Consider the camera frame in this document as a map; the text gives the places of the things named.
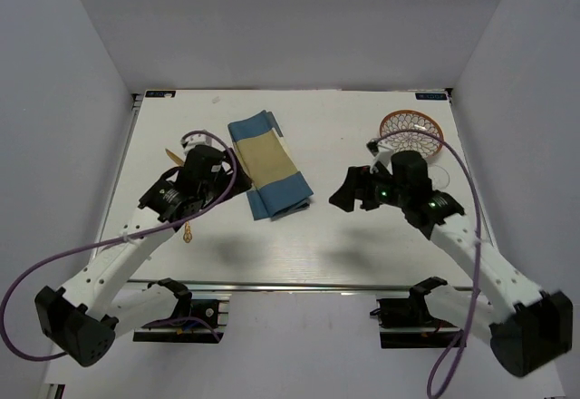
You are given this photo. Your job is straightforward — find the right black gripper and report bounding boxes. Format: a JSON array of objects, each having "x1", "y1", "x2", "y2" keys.
[{"x1": 329, "y1": 162, "x2": 409, "y2": 212}]

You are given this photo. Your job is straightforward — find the blue and tan placemat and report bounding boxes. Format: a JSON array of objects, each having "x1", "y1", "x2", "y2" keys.
[{"x1": 227, "y1": 111, "x2": 314, "y2": 220}]

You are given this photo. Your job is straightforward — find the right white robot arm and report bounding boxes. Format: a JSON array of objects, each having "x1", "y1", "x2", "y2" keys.
[{"x1": 329, "y1": 151, "x2": 573, "y2": 377}]

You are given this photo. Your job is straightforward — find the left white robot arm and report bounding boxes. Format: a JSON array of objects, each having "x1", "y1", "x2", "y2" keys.
[{"x1": 34, "y1": 145, "x2": 251, "y2": 367}]

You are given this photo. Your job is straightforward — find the gold knife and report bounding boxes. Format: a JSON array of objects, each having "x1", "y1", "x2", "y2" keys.
[{"x1": 165, "y1": 149, "x2": 184, "y2": 166}]

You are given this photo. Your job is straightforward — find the gold fork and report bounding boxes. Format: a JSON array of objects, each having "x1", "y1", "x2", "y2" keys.
[{"x1": 182, "y1": 221, "x2": 192, "y2": 243}]

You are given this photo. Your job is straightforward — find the clear drinking glass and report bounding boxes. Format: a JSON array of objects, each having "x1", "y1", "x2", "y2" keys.
[{"x1": 428, "y1": 165, "x2": 450, "y2": 190}]

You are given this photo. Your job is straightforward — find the patterned ceramic plate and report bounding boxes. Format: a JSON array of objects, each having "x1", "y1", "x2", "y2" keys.
[{"x1": 379, "y1": 110, "x2": 443, "y2": 159}]

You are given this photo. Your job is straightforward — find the left blue table label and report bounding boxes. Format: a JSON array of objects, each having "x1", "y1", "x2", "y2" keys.
[{"x1": 144, "y1": 90, "x2": 176, "y2": 99}]

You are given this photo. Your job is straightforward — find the blue table label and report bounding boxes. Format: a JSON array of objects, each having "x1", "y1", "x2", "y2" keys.
[
  {"x1": 144, "y1": 90, "x2": 176, "y2": 99},
  {"x1": 415, "y1": 92, "x2": 448, "y2": 101}
]

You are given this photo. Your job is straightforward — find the right blue table label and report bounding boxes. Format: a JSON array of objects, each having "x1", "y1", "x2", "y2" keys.
[{"x1": 415, "y1": 92, "x2": 448, "y2": 101}]

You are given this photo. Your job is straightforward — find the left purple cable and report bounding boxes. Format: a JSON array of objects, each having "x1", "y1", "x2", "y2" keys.
[{"x1": 0, "y1": 131, "x2": 239, "y2": 363}]

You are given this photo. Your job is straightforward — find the purple cable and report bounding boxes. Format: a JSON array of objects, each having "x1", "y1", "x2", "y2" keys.
[
  {"x1": 0, "y1": 131, "x2": 239, "y2": 363},
  {"x1": 375, "y1": 127, "x2": 484, "y2": 399}
]

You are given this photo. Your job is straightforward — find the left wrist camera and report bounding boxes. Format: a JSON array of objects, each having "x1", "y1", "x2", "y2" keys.
[{"x1": 180, "y1": 131, "x2": 212, "y2": 154}]

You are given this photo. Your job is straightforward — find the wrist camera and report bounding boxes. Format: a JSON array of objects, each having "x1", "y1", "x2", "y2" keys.
[
  {"x1": 366, "y1": 138, "x2": 394, "y2": 171},
  {"x1": 180, "y1": 131, "x2": 212, "y2": 154}
]

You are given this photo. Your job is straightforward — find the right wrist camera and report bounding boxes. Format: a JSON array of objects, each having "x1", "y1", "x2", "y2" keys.
[{"x1": 366, "y1": 138, "x2": 394, "y2": 171}]

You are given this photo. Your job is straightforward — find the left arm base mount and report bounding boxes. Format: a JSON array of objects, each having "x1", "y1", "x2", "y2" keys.
[{"x1": 132, "y1": 293, "x2": 230, "y2": 345}]

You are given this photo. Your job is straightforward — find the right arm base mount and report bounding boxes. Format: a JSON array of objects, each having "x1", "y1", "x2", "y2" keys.
[{"x1": 370, "y1": 298, "x2": 460, "y2": 349}]

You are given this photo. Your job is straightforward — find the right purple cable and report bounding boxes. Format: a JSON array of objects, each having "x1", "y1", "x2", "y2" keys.
[{"x1": 375, "y1": 127, "x2": 484, "y2": 399}]

